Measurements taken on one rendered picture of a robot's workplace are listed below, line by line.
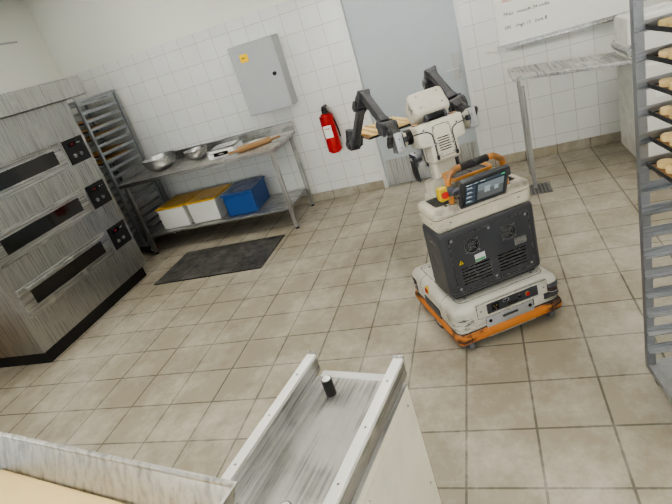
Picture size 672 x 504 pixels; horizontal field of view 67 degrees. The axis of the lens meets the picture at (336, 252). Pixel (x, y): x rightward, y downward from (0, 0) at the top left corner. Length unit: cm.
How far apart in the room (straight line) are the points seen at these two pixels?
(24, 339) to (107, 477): 392
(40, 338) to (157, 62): 321
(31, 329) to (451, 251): 333
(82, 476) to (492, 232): 224
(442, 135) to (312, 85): 293
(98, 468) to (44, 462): 14
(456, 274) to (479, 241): 21
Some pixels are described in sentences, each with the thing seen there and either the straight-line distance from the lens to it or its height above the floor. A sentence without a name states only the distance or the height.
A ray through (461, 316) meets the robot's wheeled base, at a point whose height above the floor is 25.
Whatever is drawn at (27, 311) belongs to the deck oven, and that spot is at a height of 48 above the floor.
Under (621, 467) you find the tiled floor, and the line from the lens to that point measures 235.
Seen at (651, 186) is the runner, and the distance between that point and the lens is 214.
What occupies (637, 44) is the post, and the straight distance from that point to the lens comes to 199.
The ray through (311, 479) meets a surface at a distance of 133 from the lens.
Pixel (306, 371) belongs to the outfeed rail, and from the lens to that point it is 156.
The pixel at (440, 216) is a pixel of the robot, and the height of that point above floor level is 79.
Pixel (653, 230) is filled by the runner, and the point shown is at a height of 78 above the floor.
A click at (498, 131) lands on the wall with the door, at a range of 551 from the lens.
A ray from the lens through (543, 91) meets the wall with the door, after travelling 546.
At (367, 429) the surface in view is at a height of 90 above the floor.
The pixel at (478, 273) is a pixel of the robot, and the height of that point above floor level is 40.
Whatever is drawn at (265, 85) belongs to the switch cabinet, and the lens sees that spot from 555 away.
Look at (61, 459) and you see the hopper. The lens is 96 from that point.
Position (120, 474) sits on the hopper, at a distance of 85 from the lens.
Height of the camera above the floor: 178
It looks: 23 degrees down
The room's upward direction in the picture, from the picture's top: 18 degrees counter-clockwise
